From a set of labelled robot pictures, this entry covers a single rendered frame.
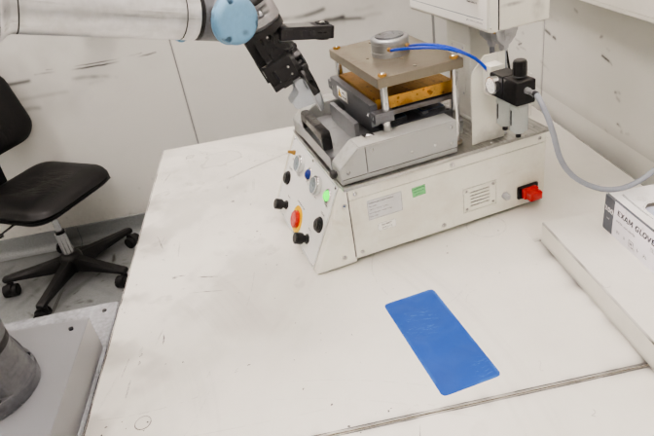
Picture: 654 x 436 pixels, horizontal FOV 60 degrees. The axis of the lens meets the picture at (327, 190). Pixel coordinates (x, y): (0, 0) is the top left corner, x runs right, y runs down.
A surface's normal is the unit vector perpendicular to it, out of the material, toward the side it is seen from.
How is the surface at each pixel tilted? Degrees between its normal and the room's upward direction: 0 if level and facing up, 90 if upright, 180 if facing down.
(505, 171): 90
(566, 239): 0
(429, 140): 90
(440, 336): 0
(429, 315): 0
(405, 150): 90
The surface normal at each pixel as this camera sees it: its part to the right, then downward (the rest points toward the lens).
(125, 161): 0.14, 0.46
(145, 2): 0.57, -0.07
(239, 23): 0.58, 0.35
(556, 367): -0.14, -0.86
